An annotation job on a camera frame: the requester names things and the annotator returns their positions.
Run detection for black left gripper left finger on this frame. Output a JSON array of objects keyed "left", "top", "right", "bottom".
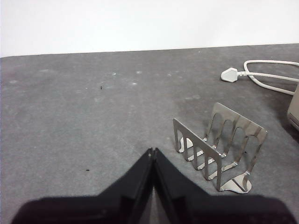
[{"left": 10, "top": 147, "right": 154, "bottom": 224}]

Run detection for white power cable with plug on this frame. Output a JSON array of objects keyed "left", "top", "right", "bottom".
[{"left": 221, "top": 59, "right": 299, "bottom": 96}]

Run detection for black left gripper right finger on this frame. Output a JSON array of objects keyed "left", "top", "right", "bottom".
[{"left": 152, "top": 147, "right": 296, "bottom": 224}]

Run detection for silver metal toast rack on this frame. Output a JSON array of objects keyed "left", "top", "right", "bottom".
[{"left": 172, "top": 102, "right": 268, "bottom": 194}]

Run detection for cream toaster with chrome top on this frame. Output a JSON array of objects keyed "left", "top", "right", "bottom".
[{"left": 286, "top": 85, "right": 299, "bottom": 132}]

